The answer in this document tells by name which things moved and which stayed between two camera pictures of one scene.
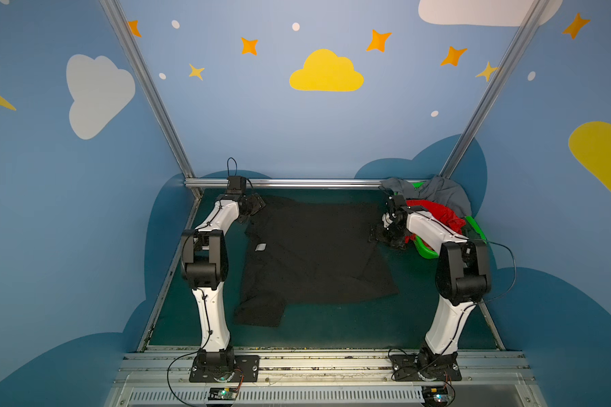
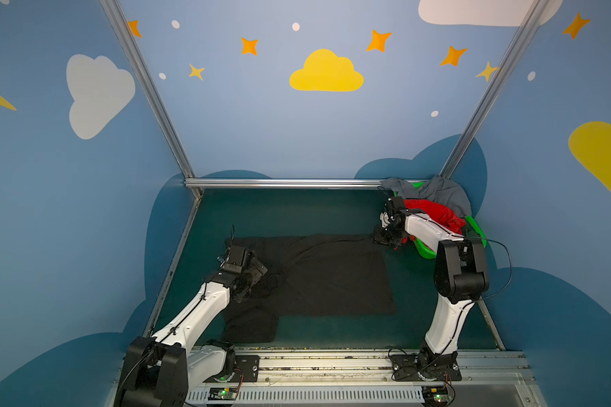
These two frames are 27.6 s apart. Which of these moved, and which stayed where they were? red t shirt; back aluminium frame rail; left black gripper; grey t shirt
Moved: left black gripper
Stayed: red t shirt; back aluminium frame rail; grey t shirt
